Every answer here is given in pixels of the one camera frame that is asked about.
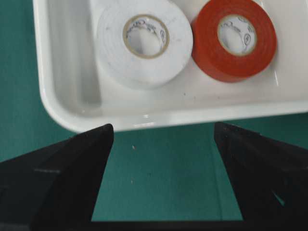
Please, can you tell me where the white tape roll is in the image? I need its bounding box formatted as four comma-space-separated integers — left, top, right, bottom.
96, 0, 193, 89

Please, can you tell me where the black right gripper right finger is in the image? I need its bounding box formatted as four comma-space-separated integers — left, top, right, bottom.
214, 121, 308, 224

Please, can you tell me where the red tape roll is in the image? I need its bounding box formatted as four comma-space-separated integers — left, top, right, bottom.
192, 0, 277, 82

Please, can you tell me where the white plastic tray case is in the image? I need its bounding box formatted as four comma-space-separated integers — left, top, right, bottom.
33, 0, 308, 132

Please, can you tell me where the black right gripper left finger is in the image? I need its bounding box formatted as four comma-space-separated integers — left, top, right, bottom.
0, 123, 114, 231

